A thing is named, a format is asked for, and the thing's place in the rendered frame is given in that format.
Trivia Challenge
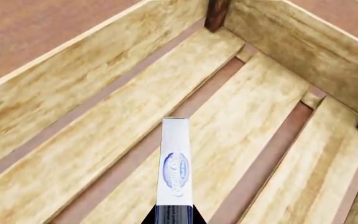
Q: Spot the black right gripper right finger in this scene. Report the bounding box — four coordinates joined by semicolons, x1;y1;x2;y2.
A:
192;204;208;224

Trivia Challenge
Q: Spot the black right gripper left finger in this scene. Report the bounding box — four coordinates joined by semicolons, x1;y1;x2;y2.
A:
140;205;157;224

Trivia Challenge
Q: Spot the white cream cheese box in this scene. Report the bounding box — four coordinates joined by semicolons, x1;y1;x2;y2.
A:
154;116;195;224

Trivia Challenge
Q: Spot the light wooden slatted tray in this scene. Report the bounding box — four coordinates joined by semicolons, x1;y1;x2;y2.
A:
0;0;358;224

